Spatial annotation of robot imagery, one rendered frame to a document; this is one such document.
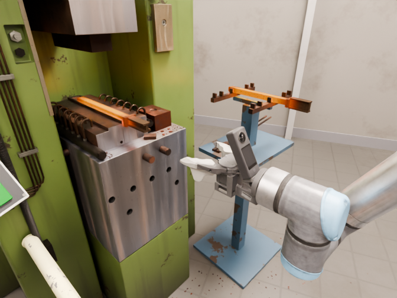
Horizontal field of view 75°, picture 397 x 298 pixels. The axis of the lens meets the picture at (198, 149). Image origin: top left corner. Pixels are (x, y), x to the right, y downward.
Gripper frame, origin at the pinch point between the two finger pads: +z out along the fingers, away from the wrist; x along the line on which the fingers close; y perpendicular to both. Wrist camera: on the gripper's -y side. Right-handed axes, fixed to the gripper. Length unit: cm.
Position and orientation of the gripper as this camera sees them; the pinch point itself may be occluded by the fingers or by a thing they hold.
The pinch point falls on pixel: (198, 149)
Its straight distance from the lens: 69.0
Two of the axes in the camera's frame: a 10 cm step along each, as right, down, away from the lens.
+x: 6.7, -3.4, 6.6
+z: -7.4, -3.1, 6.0
